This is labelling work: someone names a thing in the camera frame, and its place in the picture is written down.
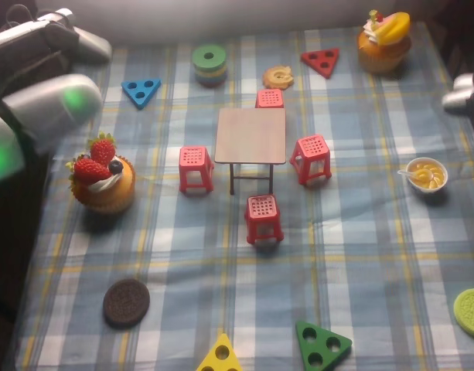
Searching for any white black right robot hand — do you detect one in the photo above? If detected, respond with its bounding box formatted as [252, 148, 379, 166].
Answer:
[441, 69, 474, 151]

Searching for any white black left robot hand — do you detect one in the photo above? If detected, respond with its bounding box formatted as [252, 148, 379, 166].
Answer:
[0, 8, 114, 92]

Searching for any white bowl with spoon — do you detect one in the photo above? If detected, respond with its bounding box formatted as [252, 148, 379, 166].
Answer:
[397, 156, 449, 195]

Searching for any red stool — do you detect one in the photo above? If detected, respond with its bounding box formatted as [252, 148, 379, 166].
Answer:
[289, 134, 333, 188]
[178, 145, 216, 196]
[244, 194, 285, 247]
[254, 88, 285, 110]

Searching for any red stool back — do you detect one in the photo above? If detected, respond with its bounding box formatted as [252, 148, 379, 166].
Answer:
[254, 88, 285, 110]

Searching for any small brown toy table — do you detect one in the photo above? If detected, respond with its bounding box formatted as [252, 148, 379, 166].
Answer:
[214, 107, 288, 196]

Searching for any red stool front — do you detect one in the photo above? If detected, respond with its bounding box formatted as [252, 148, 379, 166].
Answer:
[244, 194, 285, 247]

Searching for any toy cupcake with orange slice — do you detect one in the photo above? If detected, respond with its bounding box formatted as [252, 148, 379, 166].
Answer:
[356, 9, 412, 75]

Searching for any blue triangle block with holes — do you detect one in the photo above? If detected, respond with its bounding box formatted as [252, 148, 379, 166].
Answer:
[121, 78, 162, 111]

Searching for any red triangle block with holes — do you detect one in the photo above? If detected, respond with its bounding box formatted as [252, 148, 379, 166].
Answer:
[300, 47, 341, 80]

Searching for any toy cupcake with strawberries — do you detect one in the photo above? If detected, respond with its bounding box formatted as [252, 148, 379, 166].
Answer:
[65, 132, 137, 215]

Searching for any beige swirl toy cookie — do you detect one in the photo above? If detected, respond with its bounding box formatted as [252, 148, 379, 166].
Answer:
[262, 65, 295, 90]

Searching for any green sandwich toy cookie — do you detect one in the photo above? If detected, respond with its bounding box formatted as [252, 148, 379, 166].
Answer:
[452, 288, 474, 341]

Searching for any chocolate sandwich toy cookie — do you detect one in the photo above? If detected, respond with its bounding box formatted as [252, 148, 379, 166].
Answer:
[102, 278, 151, 328]

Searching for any green triangle block with holes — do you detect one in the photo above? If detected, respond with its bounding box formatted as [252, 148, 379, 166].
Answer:
[295, 320, 353, 371]

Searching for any blue plaid table cloth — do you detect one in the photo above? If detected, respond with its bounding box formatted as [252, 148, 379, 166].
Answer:
[12, 21, 474, 371]

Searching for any yellow triangle block with holes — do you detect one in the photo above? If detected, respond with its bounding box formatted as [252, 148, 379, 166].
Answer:
[196, 332, 244, 371]

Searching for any green toy ring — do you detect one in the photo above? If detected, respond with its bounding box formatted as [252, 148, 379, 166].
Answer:
[192, 43, 228, 73]

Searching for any yellow toy ring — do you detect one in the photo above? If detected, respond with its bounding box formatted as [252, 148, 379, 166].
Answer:
[193, 68, 227, 80]

